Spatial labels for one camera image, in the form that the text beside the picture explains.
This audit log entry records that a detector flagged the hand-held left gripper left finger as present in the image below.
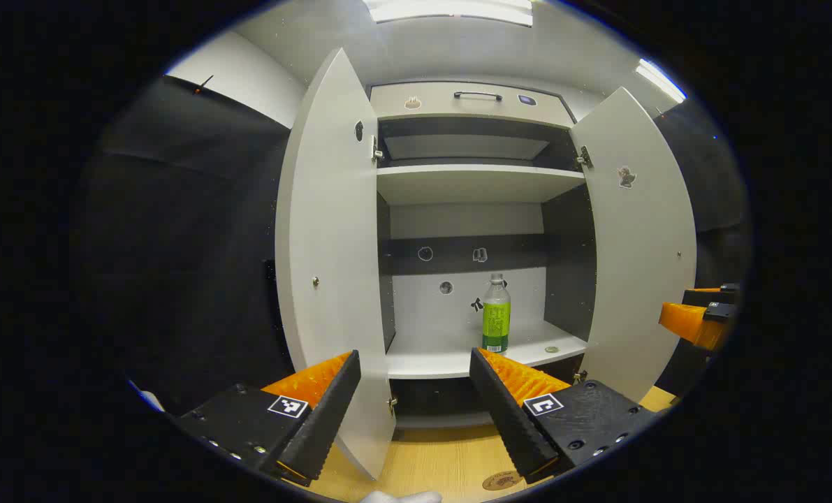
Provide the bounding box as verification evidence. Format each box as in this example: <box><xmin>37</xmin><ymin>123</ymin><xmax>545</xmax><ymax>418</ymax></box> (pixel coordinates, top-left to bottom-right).
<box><xmin>177</xmin><ymin>349</ymin><xmax>362</xmax><ymax>488</ymax></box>

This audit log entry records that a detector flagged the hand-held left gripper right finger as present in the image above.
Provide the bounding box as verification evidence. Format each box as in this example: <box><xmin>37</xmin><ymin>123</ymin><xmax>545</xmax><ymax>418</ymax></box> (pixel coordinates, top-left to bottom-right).
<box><xmin>469</xmin><ymin>347</ymin><xmax>659</xmax><ymax>485</ymax></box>

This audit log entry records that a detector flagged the round cork coaster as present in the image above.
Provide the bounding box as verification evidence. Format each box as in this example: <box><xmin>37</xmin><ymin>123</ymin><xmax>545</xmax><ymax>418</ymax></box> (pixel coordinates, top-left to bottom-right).
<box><xmin>482</xmin><ymin>471</ymin><xmax>525</xmax><ymax>492</ymax></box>

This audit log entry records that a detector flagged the grey cabinet door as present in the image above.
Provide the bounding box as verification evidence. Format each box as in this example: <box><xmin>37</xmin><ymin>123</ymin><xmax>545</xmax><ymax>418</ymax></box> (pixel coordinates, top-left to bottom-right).
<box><xmin>569</xmin><ymin>87</ymin><xmax>698</xmax><ymax>404</ymax></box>
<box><xmin>275</xmin><ymin>48</ymin><xmax>397</xmax><ymax>481</ymax></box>

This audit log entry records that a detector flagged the green label bottle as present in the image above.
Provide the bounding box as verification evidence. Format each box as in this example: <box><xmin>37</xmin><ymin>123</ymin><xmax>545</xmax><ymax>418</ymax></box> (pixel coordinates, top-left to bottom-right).
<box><xmin>482</xmin><ymin>273</ymin><xmax>512</xmax><ymax>354</ymax></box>

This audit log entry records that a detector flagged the ceiling light panel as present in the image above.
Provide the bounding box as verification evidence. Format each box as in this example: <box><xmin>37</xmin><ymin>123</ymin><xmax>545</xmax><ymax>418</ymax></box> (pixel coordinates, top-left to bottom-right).
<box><xmin>363</xmin><ymin>0</ymin><xmax>534</xmax><ymax>28</ymax></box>
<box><xmin>635</xmin><ymin>59</ymin><xmax>688</xmax><ymax>105</ymax></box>

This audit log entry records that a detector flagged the black backdrop cloth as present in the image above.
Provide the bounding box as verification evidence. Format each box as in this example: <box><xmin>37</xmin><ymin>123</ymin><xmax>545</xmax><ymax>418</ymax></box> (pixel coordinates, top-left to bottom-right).
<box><xmin>73</xmin><ymin>75</ymin><xmax>750</xmax><ymax>420</ymax></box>

